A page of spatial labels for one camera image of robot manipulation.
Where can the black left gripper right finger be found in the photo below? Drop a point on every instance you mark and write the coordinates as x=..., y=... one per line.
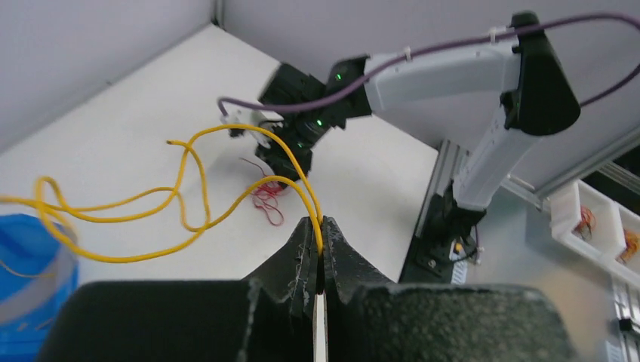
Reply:
x=352, y=285

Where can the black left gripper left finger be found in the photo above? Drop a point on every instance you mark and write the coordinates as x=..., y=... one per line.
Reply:
x=280, y=324

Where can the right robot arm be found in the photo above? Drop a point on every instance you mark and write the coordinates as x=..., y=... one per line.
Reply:
x=507, y=90

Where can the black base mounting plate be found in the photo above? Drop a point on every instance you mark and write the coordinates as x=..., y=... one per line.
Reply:
x=442, y=242

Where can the white parts organizer tray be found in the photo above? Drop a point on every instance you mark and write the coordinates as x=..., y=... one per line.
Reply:
x=597, y=228

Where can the blue plastic divided bin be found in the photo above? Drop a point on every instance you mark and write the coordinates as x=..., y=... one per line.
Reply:
x=38, y=275

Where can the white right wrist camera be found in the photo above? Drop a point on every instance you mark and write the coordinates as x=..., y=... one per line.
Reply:
x=243, y=116

